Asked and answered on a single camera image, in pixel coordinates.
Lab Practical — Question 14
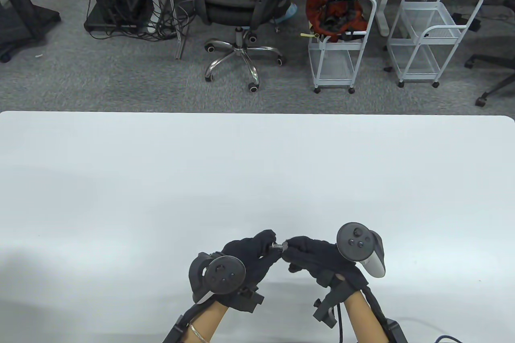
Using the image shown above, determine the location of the red and black bag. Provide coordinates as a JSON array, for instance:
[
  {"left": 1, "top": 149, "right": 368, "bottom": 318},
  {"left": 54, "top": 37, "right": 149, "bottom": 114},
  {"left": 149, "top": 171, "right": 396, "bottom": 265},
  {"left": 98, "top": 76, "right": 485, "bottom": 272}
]
[{"left": 305, "top": 0, "right": 368, "bottom": 43}]

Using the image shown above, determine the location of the black cable bundle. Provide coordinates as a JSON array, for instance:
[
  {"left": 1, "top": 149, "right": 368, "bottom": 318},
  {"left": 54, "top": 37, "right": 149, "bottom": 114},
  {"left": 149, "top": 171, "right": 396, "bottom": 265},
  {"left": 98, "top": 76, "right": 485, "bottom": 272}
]
[{"left": 87, "top": 0, "right": 198, "bottom": 43}]

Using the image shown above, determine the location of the person's right forearm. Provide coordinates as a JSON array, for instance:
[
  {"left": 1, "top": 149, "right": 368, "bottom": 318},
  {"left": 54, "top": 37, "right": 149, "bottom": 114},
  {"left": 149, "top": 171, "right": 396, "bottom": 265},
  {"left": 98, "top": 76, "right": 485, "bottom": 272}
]
[{"left": 343, "top": 291, "right": 389, "bottom": 343}]

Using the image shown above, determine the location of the black power adapter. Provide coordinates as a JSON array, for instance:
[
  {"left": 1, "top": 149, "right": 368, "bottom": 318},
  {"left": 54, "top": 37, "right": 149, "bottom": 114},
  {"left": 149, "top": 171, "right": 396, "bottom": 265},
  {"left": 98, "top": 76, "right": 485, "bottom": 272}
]
[{"left": 451, "top": 12, "right": 482, "bottom": 33}]

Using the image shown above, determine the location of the black office chair base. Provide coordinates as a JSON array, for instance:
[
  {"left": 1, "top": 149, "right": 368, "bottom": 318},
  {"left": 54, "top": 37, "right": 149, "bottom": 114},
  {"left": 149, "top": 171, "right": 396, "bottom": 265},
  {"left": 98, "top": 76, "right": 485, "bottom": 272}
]
[{"left": 464, "top": 53, "right": 515, "bottom": 107}]

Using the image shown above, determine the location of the person's right hand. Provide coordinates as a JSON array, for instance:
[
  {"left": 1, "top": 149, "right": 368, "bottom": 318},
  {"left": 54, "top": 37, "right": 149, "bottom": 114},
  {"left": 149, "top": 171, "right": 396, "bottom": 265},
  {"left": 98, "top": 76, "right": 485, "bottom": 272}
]
[{"left": 281, "top": 236, "right": 369, "bottom": 292}]

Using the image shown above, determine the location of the person's left hand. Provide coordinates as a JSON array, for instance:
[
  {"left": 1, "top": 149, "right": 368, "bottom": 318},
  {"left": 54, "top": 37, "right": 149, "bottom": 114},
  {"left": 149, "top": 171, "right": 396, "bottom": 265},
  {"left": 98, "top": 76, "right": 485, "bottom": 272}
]
[{"left": 217, "top": 230, "right": 278, "bottom": 308}]

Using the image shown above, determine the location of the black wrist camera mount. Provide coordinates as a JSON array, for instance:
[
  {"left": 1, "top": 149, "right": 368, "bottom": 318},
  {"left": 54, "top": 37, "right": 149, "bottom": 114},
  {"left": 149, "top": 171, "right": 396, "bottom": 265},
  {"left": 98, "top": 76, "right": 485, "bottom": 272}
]
[
  {"left": 313, "top": 279, "right": 355, "bottom": 330},
  {"left": 233, "top": 284, "right": 266, "bottom": 314}
]

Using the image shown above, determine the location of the aluminium rig frame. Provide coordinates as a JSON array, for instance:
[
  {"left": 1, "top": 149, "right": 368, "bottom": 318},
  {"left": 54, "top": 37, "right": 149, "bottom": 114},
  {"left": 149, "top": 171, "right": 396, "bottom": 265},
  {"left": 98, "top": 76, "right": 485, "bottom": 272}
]
[{"left": 161, "top": 0, "right": 188, "bottom": 60}]

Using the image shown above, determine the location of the black sensor cable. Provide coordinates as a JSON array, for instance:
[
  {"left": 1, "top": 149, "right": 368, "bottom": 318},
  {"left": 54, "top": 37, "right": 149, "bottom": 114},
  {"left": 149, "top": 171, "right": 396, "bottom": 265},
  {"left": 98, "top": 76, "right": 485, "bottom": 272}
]
[{"left": 336, "top": 303, "right": 459, "bottom": 343}]

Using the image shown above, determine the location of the person's left forearm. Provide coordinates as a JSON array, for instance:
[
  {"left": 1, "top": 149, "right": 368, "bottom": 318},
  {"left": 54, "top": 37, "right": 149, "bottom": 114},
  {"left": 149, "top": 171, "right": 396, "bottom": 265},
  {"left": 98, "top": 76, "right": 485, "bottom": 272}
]
[{"left": 184, "top": 301, "right": 231, "bottom": 343}]

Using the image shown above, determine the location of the silver bracelet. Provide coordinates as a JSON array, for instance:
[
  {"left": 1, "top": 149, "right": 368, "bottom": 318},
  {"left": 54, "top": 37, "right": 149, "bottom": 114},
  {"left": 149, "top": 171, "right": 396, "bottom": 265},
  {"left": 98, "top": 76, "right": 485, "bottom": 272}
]
[{"left": 188, "top": 322, "right": 210, "bottom": 341}]

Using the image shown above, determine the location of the black wrist sensor pack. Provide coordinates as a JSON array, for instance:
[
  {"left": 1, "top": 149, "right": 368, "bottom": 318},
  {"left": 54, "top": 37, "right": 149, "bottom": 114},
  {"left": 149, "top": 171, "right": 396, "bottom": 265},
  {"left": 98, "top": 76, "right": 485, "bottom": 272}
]
[
  {"left": 163, "top": 314, "right": 190, "bottom": 343},
  {"left": 383, "top": 318, "right": 407, "bottom": 343}
]

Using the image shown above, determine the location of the grey handheld controller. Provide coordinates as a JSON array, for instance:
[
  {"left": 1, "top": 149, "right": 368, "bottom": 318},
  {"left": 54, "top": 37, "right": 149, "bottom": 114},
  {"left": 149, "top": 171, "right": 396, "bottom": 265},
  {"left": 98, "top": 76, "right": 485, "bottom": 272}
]
[{"left": 336, "top": 222, "right": 386, "bottom": 278}]

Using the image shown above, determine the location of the black wheeled monitor stand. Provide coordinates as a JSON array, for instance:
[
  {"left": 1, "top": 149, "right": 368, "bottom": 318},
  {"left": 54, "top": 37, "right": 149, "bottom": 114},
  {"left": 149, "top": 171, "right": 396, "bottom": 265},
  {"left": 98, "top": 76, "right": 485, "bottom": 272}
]
[{"left": 0, "top": 0, "right": 62, "bottom": 64}]

